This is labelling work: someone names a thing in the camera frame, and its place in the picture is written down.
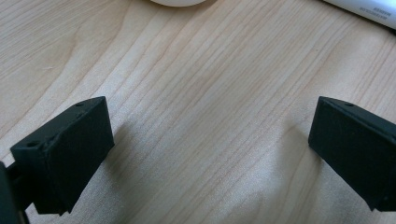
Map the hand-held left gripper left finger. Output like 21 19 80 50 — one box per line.
9 96 116 217

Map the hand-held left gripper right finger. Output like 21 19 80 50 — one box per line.
307 96 396 213

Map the black cap white marker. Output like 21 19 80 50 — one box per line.
321 0 396 31

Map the white plastic bin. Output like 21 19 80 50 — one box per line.
148 0 209 7

